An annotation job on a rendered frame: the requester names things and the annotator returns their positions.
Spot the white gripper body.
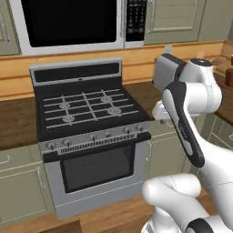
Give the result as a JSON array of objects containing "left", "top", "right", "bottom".
[{"left": 151, "top": 101, "right": 172, "bottom": 124}]

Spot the silver microwave oven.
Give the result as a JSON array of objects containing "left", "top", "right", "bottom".
[{"left": 8, "top": 0, "right": 149, "bottom": 57}]

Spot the black glass microwave door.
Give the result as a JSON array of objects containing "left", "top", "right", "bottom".
[{"left": 9, "top": 0, "right": 126, "bottom": 56}]

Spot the green drawer front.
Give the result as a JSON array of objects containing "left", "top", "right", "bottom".
[
  {"left": 0, "top": 144, "right": 44, "bottom": 175},
  {"left": 149, "top": 119, "right": 173, "bottom": 138}
]

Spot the green base cupboard door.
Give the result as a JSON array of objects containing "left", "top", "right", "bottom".
[
  {"left": 0, "top": 166, "right": 56, "bottom": 229},
  {"left": 145, "top": 133, "right": 189, "bottom": 180},
  {"left": 208, "top": 116, "right": 233, "bottom": 151}
]

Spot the silver toaster with black top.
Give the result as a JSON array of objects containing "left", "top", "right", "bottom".
[{"left": 152, "top": 53, "right": 187, "bottom": 93}]

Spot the silver stove with gas hob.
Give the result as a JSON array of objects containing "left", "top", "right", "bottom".
[{"left": 28, "top": 57, "right": 152, "bottom": 221}]

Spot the red-brown jar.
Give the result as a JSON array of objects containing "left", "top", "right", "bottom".
[{"left": 224, "top": 67, "right": 233, "bottom": 89}]

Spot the silver oven door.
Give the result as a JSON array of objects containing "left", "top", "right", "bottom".
[{"left": 43, "top": 141, "right": 149, "bottom": 210}]

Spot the silver cupboard handle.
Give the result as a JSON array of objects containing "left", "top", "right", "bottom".
[
  {"left": 145, "top": 141, "right": 153, "bottom": 163},
  {"left": 147, "top": 0, "right": 156, "bottom": 35},
  {"left": 35, "top": 167, "right": 46, "bottom": 191},
  {"left": 0, "top": 11, "right": 12, "bottom": 44}
]

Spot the green wall cupboard door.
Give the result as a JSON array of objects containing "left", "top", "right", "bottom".
[
  {"left": 0, "top": 0, "right": 22, "bottom": 57},
  {"left": 143, "top": 0, "right": 208, "bottom": 46},
  {"left": 198, "top": 0, "right": 233, "bottom": 43}
]

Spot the silver microwave door handle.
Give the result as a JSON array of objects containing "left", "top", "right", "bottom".
[{"left": 119, "top": 0, "right": 127, "bottom": 39}]

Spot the silver drawer handle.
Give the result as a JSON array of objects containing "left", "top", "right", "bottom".
[{"left": 0, "top": 155, "right": 12, "bottom": 166}]

